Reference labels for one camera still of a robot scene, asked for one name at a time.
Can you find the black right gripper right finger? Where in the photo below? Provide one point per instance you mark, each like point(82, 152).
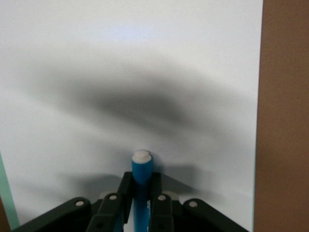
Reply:
point(161, 210)

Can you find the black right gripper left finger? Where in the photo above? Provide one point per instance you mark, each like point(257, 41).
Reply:
point(113, 207)

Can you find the blue marker with white end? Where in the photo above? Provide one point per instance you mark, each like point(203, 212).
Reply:
point(141, 174)

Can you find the white board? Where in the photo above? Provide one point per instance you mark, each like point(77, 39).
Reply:
point(120, 48)

